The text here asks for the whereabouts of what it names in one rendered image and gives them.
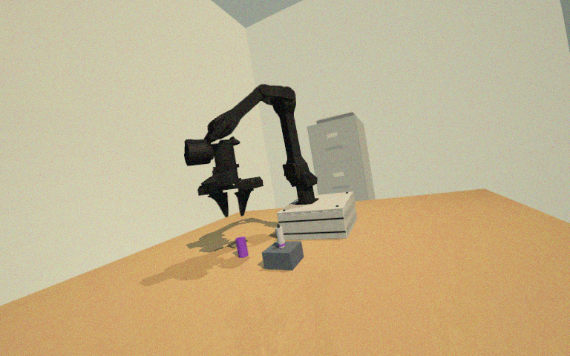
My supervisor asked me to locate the white marker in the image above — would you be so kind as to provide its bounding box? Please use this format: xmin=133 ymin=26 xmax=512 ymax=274
xmin=275 ymin=224 xmax=286 ymax=248

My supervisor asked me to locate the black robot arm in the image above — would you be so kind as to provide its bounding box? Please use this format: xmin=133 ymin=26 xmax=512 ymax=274
xmin=184 ymin=85 xmax=319 ymax=205

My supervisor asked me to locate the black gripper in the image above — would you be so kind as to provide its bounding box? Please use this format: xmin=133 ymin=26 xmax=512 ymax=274
xmin=197 ymin=160 xmax=263 ymax=217

